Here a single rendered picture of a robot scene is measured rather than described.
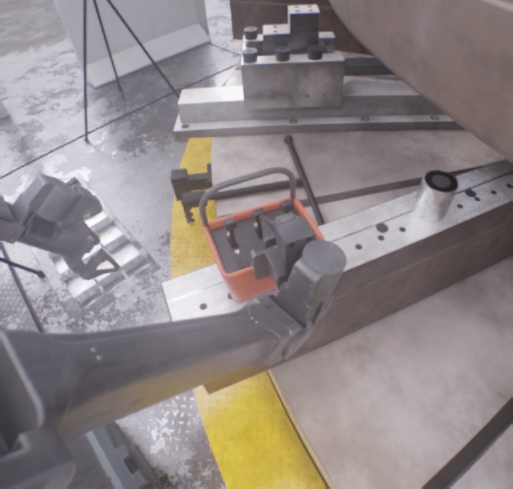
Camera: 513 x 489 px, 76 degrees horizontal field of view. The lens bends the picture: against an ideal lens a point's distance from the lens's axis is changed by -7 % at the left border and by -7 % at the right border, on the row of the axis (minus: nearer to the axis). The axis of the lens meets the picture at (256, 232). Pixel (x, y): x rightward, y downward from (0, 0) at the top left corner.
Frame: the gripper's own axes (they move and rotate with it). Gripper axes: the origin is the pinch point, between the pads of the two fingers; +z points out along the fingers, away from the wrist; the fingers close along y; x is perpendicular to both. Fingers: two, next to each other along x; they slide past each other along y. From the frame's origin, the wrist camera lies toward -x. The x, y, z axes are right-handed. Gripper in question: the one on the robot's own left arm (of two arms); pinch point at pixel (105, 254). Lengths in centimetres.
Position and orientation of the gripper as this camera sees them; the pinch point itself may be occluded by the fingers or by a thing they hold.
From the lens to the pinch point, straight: 81.0
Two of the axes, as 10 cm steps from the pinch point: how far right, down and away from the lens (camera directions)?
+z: 4.2, 3.0, 8.6
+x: -6.2, 7.9, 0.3
